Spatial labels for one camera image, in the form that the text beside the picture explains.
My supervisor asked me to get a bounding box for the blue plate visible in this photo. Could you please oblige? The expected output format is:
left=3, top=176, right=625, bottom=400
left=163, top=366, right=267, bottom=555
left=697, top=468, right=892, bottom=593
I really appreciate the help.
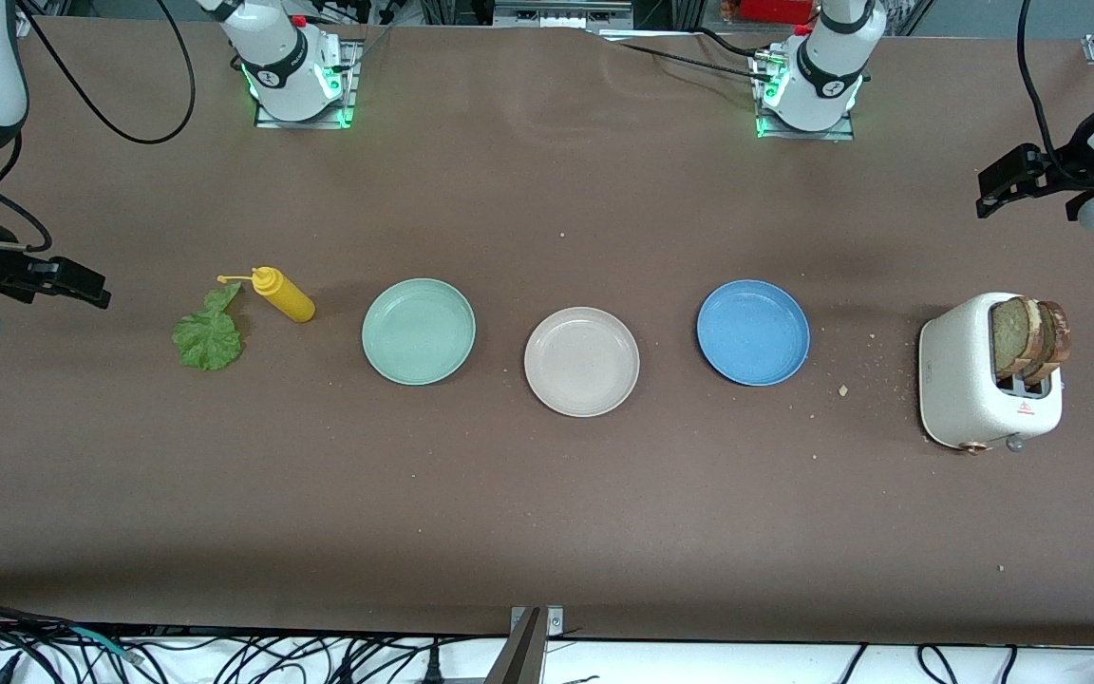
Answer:
left=696, top=279, right=811, bottom=387

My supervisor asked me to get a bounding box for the grey metal frame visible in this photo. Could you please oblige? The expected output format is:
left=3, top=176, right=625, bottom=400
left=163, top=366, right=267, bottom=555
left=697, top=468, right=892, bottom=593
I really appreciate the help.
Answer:
left=493, top=0, right=635, bottom=29

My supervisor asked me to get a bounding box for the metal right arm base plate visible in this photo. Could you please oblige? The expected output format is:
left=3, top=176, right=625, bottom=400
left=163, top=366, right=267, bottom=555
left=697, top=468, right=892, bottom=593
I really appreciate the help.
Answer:
left=255, top=38, right=359, bottom=129

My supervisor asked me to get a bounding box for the beige plate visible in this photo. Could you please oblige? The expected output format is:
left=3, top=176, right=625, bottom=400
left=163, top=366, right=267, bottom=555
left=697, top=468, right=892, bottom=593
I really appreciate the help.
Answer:
left=523, top=306, right=641, bottom=418

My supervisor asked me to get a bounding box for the white toaster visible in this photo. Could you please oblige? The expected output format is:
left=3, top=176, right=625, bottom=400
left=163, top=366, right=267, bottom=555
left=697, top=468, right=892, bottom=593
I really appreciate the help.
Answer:
left=919, top=292, right=1064, bottom=454

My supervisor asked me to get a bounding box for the red box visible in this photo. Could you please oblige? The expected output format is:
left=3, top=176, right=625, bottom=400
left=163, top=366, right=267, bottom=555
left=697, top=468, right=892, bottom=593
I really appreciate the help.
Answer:
left=735, top=0, right=819, bottom=25

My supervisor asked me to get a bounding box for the dark crust bread slice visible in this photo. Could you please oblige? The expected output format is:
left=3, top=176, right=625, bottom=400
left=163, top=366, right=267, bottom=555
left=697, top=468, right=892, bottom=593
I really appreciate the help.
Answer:
left=1022, top=300, right=1072, bottom=386

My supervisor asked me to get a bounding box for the light brown bread slice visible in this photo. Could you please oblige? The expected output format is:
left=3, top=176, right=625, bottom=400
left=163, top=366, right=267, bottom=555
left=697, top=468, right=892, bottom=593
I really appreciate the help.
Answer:
left=990, top=296, right=1042, bottom=379

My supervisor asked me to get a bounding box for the black base cable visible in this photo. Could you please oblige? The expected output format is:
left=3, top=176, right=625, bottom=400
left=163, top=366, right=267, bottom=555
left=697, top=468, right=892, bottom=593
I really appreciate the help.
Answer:
left=694, top=26, right=764, bottom=58
left=615, top=41, right=764, bottom=81

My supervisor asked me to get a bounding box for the teal floor cable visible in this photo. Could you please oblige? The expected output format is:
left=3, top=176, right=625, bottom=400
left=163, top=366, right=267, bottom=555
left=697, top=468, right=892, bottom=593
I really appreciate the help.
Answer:
left=67, top=625, right=144, bottom=663

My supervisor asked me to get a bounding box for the aluminium profile post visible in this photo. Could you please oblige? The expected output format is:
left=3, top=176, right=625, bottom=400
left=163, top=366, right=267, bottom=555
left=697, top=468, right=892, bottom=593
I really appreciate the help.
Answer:
left=485, top=605, right=565, bottom=684

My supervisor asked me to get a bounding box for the green lettuce leaf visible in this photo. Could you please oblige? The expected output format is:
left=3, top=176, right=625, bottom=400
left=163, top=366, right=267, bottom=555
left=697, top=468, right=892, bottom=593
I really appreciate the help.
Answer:
left=172, top=281, right=245, bottom=371

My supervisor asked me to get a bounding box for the mint green plate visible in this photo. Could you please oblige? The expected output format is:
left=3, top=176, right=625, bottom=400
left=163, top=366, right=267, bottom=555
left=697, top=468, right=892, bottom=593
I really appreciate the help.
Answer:
left=362, top=277, right=477, bottom=387

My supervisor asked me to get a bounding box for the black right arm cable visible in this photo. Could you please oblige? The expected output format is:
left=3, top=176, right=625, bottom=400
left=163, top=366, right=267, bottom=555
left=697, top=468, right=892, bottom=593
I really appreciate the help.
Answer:
left=0, top=0, right=197, bottom=253

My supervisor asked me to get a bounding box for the yellow mustard squeeze bottle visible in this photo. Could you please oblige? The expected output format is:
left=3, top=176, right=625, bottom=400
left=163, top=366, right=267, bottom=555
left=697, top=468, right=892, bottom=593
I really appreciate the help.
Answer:
left=217, top=266, right=316, bottom=324

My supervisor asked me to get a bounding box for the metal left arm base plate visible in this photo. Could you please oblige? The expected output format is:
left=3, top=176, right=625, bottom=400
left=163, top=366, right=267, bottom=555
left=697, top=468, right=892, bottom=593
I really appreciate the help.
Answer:
left=754, top=47, right=857, bottom=142

